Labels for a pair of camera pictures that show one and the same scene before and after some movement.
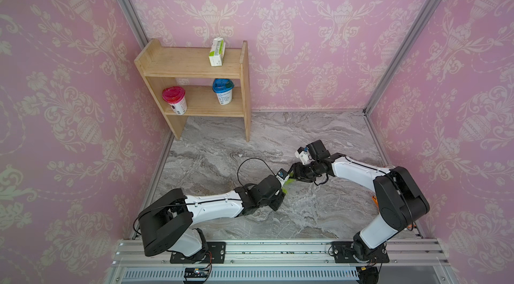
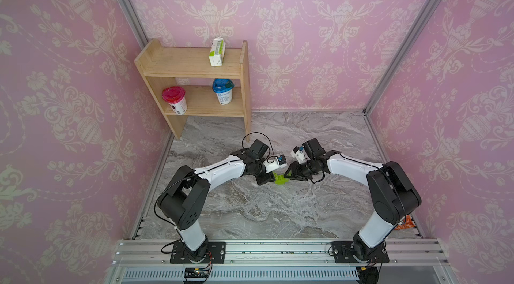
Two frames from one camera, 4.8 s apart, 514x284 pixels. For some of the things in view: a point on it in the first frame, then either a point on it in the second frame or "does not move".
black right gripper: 298,171 does not move
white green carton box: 216,55 does not move
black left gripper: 280,198 -> 268,177
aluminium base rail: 286,261 does not move
